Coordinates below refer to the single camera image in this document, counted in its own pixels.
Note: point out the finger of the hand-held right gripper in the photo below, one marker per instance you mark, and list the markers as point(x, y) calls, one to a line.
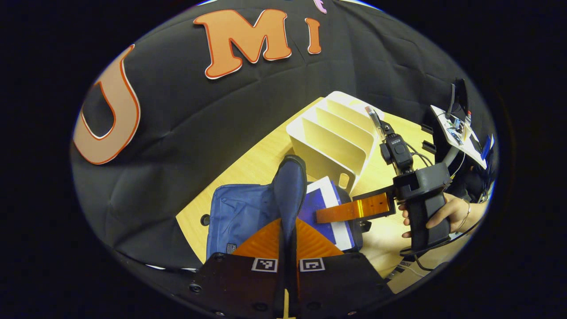
point(354, 210)

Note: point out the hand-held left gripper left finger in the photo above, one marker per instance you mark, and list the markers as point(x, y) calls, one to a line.
point(239, 283)

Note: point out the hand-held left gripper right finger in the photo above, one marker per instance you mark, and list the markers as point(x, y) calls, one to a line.
point(336, 283)

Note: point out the dark blue cover book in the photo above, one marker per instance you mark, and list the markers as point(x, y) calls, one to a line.
point(328, 232)

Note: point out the white bookshelf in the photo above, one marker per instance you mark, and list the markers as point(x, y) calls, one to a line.
point(323, 150)

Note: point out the blue schoolbag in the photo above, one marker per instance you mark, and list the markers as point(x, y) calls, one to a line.
point(239, 212)

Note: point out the black table clamp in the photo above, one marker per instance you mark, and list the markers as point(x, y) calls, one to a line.
point(427, 128)
point(429, 147)

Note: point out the dark clothing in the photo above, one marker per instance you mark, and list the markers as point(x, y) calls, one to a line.
point(474, 184)

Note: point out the small electronics board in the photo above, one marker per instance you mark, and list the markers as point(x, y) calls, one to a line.
point(458, 128)

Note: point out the white side table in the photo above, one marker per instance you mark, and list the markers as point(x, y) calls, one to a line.
point(443, 116)

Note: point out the blue flat object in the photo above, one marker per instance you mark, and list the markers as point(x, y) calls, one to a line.
point(487, 148)

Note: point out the black monitor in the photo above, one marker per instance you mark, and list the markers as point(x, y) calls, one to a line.
point(461, 97)

